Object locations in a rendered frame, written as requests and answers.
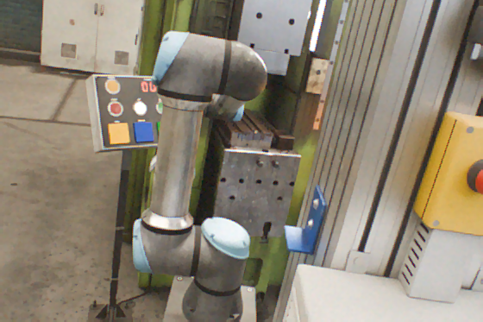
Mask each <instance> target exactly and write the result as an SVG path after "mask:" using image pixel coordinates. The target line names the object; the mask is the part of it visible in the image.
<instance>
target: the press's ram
mask: <svg viewBox="0 0 483 322"><path fill-rule="evenodd" d="M311 1H312V0H234V2H233V7H232V11H231V17H230V21H229V35H228V41H236V42H239V43H241V44H245V45H247V46H249V47H251V48H254V49H260V50H266V51H271V52H275V53H281V54H283V53H286V54H291V55H296V56H300V53H301V49H302V45H303V42H304V35H305V30H306V28H307V23H308V20H309V17H310V8H311Z"/></svg>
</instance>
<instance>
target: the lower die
mask: <svg viewBox="0 0 483 322"><path fill-rule="evenodd" d="M244 111H245V112H246V114H247V115H248V116H249V117H250V119H251V120H252V121H253V122H254V124H256V125H257V126H258V127H259V128H260V129H261V130H262V131H261V134H258V133H254V129H253V128H252V126H251V125H250V124H249V123H248V121H247V120H246V119H245V118H244V117H241V120H240V121H239V122H234V121H233V122H234V126H233V123H230V122H228V121H226V124H225V129H224V130H226V126H227V123H228V128H227V137H228V139H229V141H230V143H231V146H246V147H256V148H262V146H265V147H269V148H270V147H271V144H272V139H273V132H272V131H271V130H268V127H267V126H266V127H265V124H262V122H259V121H260V120H259V119H256V118H257V117H256V116H255V117H254V113H253V114H252V111H251V110H250V109H244ZM247 144H248V146H247Z"/></svg>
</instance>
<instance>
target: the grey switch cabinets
mask: <svg viewBox="0 0 483 322"><path fill-rule="evenodd" d="M140 8H141V0H44V7H43V30H42V41H41V56H40V60H41V72H50V73H61V74H68V75H81V76H87V77H90V76H91V75H92V74H103V75H125V76H133V67H134V66H135V63H136V57H135V49H136V45H135V35H136V34H137V33H138V25H139V17H140Z"/></svg>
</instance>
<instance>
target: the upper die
mask: <svg viewBox="0 0 483 322"><path fill-rule="evenodd" d="M251 49H252V50H253V51H255V52H256V53H257V54H258V55H259V57H260V58H261V60H262V61H263V62H264V64H265V67H266V70H267V73H272V74H278V75H285V74H286V70H287V66H288V62H289V59H290V55H289V54H286V53H283V54H281V53H275V52H271V51H266V50H260V49H254V48H251Z"/></svg>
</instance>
